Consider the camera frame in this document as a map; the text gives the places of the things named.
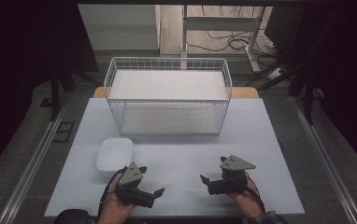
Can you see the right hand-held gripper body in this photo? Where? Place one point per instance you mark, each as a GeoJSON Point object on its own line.
{"type": "Point", "coordinates": [233, 174]}

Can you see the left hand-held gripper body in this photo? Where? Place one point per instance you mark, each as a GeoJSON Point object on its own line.
{"type": "Point", "coordinates": [130, 177]}

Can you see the person's right hand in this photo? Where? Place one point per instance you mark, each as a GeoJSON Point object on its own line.
{"type": "Point", "coordinates": [244, 199]}

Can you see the person's left hand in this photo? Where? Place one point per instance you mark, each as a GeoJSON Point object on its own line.
{"type": "Point", "coordinates": [115, 209]}

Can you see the white rectangular dish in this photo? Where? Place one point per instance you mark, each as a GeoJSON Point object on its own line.
{"type": "Point", "coordinates": [114, 155]}

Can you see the wooden table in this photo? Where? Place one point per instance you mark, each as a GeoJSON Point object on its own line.
{"type": "Point", "coordinates": [245, 92]}

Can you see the dark rounded object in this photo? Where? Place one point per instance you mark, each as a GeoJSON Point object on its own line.
{"type": "Point", "coordinates": [72, 217]}

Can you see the white power strip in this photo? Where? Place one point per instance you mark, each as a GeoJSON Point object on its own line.
{"type": "Point", "coordinates": [275, 73]}

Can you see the black metal stand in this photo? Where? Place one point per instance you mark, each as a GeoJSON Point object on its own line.
{"type": "Point", "coordinates": [307, 90]}
{"type": "Point", "coordinates": [55, 93]}

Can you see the dark curtain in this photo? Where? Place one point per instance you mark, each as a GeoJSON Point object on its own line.
{"type": "Point", "coordinates": [17, 62]}
{"type": "Point", "coordinates": [348, 77]}

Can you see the metal floor rail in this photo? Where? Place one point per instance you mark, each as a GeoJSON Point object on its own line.
{"type": "Point", "coordinates": [33, 161]}
{"type": "Point", "coordinates": [320, 155]}

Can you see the white metal desk frame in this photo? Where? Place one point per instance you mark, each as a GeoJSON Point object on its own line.
{"type": "Point", "coordinates": [220, 23]}

